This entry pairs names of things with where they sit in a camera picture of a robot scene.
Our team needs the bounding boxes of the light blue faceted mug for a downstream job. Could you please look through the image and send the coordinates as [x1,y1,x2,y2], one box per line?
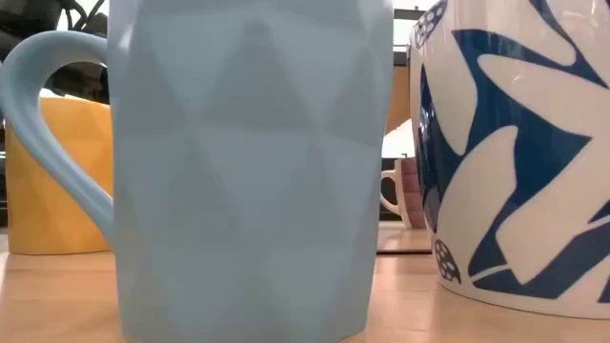
[0,0,396,343]

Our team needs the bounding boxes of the mauve mug white handle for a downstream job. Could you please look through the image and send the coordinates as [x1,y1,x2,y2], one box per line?
[379,156,428,230]

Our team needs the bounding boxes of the yellow orange faceted mug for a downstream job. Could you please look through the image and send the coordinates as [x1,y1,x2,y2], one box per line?
[4,94,115,256]

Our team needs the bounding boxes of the wooden riser shelf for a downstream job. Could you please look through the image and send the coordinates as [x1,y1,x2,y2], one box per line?
[376,221,433,255]

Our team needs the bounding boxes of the brown wooden panel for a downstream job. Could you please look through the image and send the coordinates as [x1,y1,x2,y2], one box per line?
[385,65,412,134]

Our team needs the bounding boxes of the blue white patterned mug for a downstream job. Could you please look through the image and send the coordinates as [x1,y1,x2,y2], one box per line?
[408,0,610,320]

